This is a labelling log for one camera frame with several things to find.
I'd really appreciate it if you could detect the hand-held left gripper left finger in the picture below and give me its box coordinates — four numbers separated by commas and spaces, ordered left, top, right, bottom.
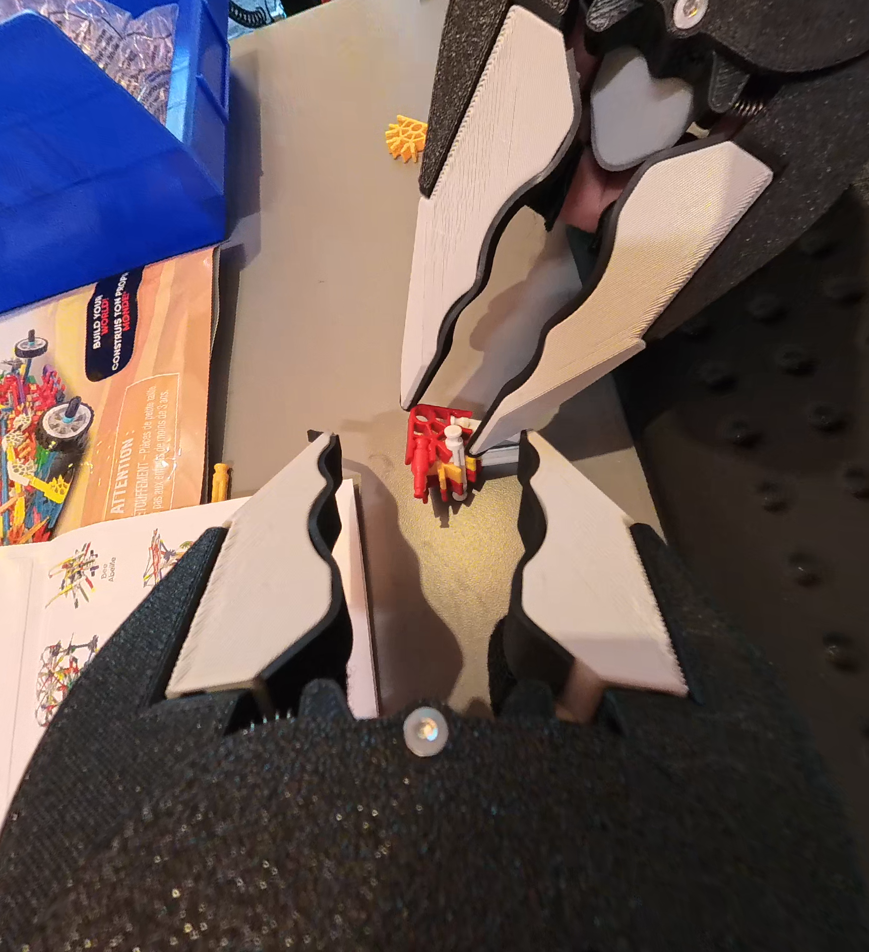
164, 431, 355, 700

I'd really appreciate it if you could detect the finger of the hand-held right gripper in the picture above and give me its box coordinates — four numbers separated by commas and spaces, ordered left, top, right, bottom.
470, 137, 775, 458
399, 3, 584, 412

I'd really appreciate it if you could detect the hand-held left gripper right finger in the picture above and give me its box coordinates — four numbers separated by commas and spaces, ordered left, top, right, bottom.
509, 430, 690, 721

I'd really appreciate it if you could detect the red plastic connector piece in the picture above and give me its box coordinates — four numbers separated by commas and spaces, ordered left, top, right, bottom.
405, 404, 474, 477

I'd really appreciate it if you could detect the yellow round connector piece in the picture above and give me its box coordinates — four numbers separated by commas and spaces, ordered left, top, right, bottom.
384, 115, 430, 163

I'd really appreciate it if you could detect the orange and red toy bag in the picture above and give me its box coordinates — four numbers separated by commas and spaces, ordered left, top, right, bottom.
0, 245, 225, 553

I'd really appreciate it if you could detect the white printed instruction sheet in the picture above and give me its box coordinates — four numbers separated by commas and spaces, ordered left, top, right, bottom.
0, 476, 381, 927

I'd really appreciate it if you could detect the clear plastic bag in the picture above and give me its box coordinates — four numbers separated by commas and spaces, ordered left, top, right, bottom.
0, 0, 184, 125

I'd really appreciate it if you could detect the blue plastic bin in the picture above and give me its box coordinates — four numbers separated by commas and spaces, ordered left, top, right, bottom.
0, 0, 231, 330

